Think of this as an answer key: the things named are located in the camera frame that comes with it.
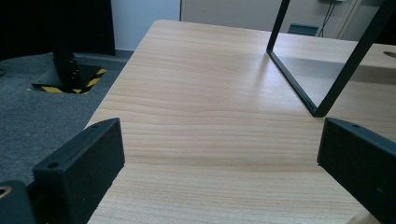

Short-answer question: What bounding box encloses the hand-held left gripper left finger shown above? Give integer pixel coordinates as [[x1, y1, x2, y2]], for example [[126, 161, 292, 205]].
[[32, 118, 126, 224]]

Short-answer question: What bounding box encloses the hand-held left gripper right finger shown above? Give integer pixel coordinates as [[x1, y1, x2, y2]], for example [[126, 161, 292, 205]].
[[317, 117, 396, 224]]

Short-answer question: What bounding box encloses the black metal shelf rack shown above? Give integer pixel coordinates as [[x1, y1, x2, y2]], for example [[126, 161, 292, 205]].
[[266, 0, 396, 119]]

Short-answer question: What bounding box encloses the black curtain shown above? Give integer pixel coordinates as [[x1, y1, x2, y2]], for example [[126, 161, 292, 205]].
[[0, 0, 117, 61]]

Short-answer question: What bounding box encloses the beige office desk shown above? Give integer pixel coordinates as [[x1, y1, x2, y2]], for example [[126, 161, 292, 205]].
[[180, 0, 384, 41]]

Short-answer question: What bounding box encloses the dark blue-grey wall panel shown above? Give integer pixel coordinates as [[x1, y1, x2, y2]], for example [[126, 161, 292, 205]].
[[288, 23, 319, 36]]

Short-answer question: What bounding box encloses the black power cable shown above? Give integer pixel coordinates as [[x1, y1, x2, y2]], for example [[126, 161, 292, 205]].
[[317, 0, 338, 38]]

